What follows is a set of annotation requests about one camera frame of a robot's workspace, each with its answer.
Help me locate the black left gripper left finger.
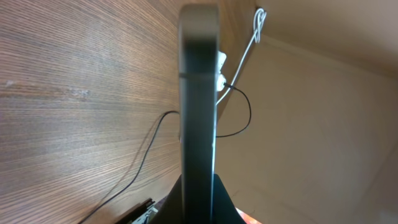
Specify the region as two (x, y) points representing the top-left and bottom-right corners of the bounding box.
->
(149, 176), (183, 224)

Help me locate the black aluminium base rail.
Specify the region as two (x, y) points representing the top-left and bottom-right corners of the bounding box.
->
(116, 198), (157, 224)

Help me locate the white cable bundle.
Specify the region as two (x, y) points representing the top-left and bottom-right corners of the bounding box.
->
(252, 7), (267, 44)

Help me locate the blue Samsung Galaxy phone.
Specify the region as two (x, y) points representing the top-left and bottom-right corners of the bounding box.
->
(178, 4), (220, 223)

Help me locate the white power strip cable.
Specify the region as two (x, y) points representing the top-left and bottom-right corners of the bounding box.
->
(215, 30), (261, 106)

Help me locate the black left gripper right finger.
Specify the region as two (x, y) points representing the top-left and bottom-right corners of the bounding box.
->
(213, 174), (246, 224)

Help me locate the white power strip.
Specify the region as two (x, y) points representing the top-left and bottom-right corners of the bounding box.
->
(216, 51), (227, 92)

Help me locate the black USB charger cable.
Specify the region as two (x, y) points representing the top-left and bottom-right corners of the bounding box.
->
(77, 82), (252, 224)

